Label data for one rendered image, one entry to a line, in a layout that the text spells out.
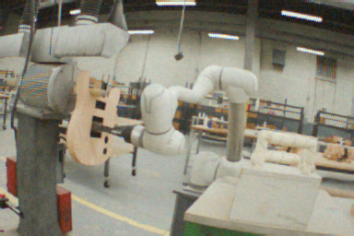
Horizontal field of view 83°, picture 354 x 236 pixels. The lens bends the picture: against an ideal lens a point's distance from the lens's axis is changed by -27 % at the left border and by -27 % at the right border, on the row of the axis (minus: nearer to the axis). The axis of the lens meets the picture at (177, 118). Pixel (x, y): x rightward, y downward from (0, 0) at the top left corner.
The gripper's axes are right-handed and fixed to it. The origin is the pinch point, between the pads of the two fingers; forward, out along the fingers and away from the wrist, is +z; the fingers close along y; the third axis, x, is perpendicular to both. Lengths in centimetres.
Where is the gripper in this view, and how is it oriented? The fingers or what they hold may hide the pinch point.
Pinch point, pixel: (98, 127)
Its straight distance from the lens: 121.6
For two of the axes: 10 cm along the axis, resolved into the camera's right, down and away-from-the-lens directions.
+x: 1.8, -9.8, 0.8
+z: -9.4, -1.5, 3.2
